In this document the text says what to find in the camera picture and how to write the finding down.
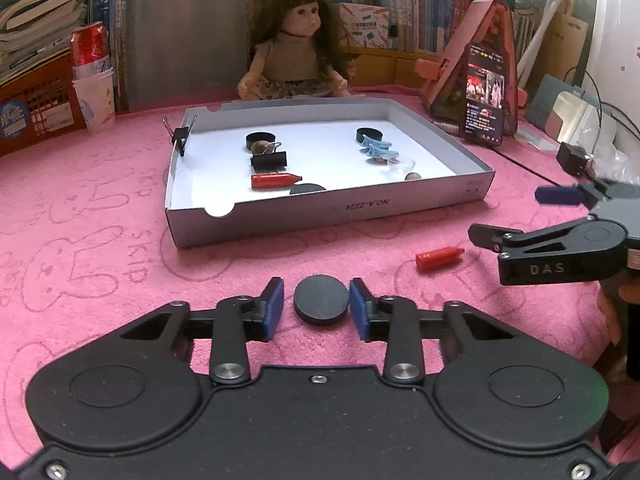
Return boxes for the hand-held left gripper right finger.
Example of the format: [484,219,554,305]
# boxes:
[349,277,519,386]

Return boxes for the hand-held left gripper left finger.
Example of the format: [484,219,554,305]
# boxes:
[120,276,285,386]

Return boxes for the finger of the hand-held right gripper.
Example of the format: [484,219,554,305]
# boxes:
[468,217,597,261]
[534,178,615,207]

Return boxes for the red crayon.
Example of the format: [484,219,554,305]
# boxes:
[415,246,465,272]
[251,172,304,191]

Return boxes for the white cardboard box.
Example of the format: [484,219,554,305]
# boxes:
[164,98,496,249]

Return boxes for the black binder clip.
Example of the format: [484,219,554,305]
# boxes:
[251,142,289,171]
[162,116,197,157]

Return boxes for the person's right hand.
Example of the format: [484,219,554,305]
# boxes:
[596,281,625,347]

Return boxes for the black charger adapter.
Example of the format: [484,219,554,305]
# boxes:
[556,142,597,177]

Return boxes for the clear plastic bag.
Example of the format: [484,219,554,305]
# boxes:
[584,140,640,187]

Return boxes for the teal notebook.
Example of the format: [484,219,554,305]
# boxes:
[527,74,584,132]

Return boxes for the black smartphone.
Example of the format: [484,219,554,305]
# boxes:
[459,42,507,149]

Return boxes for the brown paper bag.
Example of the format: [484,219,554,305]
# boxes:
[539,9,592,92]

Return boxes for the pink triangular box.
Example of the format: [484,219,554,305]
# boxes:
[418,0,529,137]

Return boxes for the pink bunny-print table cloth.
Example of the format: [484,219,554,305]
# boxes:
[0,82,640,463]

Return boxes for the yellow wooden shelf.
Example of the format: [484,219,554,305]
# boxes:
[349,47,442,87]

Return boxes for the row of upright books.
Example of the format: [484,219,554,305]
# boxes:
[247,0,538,56]

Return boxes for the brown-haired doll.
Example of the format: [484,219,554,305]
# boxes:
[237,0,357,102]

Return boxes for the colourful small carton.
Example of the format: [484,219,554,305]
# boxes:
[338,2,390,51]

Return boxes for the white paper cup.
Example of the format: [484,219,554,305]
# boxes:
[72,67,117,135]

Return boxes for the grey plastic storage box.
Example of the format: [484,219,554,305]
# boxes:
[122,0,257,112]

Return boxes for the red plastic basket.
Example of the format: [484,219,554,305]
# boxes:
[0,54,84,159]

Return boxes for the red drink can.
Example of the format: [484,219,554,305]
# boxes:
[69,22,111,81]

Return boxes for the upright blue books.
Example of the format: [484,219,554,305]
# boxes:
[89,0,129,112]

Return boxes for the stack of worn books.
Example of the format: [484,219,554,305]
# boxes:
[0,0,94,87]

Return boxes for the black charging cable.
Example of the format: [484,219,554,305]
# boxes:
[499,144,577,192]

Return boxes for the thin black cables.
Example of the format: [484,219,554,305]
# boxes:
[581,66,640,141]

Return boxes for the white pipe frame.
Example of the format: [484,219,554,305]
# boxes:
[516,0,572,87]

